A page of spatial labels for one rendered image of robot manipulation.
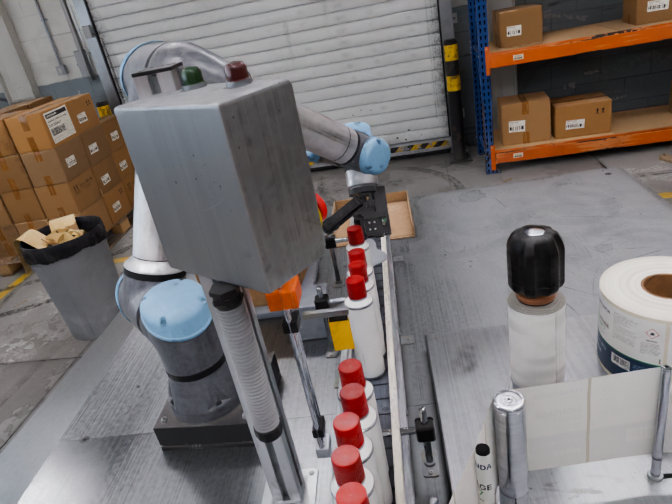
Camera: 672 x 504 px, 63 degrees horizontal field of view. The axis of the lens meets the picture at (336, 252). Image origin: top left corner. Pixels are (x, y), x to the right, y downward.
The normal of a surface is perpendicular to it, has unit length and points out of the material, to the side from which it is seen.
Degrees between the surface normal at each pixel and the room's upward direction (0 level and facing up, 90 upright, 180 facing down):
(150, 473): 0
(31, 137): 91
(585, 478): 0
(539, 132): 90
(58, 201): 90
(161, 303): 10
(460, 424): 0
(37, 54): 90
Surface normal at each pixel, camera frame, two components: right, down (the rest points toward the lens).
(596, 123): -0.12, 0.47
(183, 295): -0.10, -0.82
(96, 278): 0.80, 0.25
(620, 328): -0.89, 0.33
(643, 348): -0.73, 0.41
